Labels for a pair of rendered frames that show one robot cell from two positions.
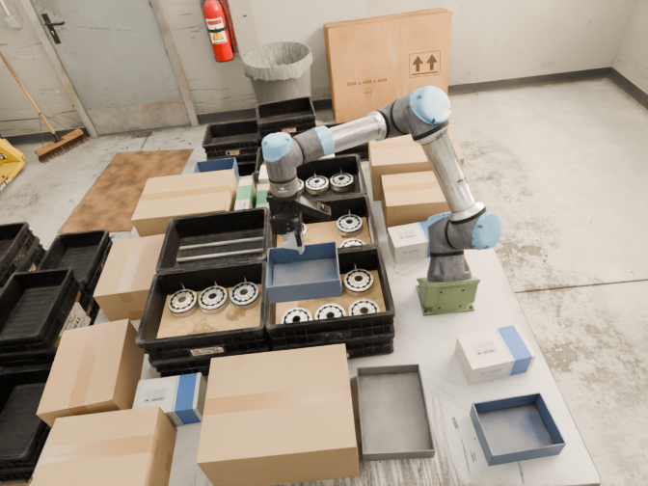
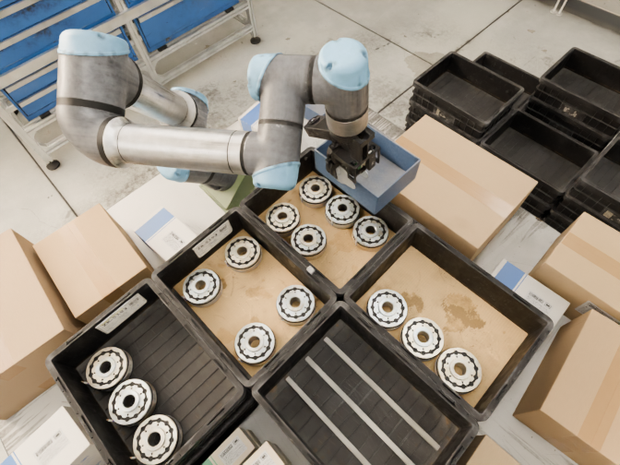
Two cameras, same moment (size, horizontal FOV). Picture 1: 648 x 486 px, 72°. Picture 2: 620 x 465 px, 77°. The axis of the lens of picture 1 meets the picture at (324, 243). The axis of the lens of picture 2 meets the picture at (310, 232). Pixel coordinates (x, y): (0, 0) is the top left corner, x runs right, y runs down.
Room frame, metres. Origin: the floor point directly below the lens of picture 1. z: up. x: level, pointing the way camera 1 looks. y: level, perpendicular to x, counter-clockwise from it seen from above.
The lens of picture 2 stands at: (1.37, 0.42, 1.84)
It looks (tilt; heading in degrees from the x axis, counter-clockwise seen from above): 61 degrees down; 229
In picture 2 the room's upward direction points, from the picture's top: 6 degrees counter-clockwise
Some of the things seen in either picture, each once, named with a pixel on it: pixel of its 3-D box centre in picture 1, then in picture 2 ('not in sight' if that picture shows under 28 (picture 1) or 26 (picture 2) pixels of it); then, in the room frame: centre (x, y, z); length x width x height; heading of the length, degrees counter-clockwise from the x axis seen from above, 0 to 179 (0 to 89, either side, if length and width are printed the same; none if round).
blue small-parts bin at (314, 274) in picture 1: (304, 271); (365, 163); (0.87, 0.07, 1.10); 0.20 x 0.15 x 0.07; 88
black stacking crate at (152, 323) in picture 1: (209, 310); (439, 317); (0.97, 0.41, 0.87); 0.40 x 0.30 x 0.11; 89
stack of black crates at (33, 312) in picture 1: (49, 331); not in sight; (1.40, 1.37, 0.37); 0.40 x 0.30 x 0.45; 177
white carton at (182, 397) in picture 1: (171, 400); (518, 300); (0.73, 0.54, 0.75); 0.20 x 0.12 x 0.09; 90
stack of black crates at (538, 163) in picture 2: not in sight; (522, 172); (-0.10, 0.29, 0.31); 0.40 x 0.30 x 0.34; 87
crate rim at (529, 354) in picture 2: (205, 301); (444, 311); (0.97, 0.41, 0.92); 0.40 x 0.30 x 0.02; 89
